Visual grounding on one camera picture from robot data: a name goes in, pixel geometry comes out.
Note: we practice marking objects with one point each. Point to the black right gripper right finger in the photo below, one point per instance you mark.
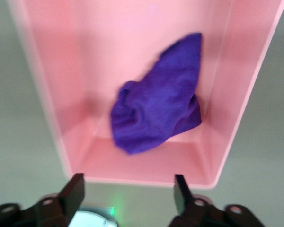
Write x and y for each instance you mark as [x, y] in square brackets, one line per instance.
[187, 208]

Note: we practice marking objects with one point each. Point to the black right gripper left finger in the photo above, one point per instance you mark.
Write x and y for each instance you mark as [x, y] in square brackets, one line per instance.
[71, 203]

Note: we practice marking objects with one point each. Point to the purple cloth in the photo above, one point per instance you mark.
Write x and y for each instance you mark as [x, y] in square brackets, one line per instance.
[161, 106]

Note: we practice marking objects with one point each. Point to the pink plastic bin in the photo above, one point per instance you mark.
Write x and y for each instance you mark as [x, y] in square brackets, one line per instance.
[97, 71]

